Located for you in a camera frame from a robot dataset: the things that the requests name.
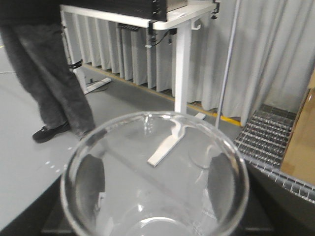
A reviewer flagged white standing desk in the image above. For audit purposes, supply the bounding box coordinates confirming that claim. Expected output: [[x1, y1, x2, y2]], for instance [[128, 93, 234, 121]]
[[60, 0, 221, 168]]

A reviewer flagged clear glass beaker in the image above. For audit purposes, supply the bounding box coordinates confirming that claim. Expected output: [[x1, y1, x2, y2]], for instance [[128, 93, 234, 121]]
[[60, 111, 250, 236]]

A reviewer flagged person in black clothes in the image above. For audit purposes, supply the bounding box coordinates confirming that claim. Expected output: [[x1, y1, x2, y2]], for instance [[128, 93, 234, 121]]
[[0, 0, 95, 143]]

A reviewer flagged grey curtain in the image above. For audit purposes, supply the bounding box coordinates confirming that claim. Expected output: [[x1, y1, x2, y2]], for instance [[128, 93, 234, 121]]
[[64, 0, 315, 125]]

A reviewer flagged metal grate stack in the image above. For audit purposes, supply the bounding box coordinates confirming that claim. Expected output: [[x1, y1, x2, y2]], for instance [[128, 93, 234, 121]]
[[234, 104, 315, 204]]

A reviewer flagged cardboard box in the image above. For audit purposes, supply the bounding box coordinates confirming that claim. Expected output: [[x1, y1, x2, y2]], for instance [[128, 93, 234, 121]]
[[281, 74, 315, 185]]

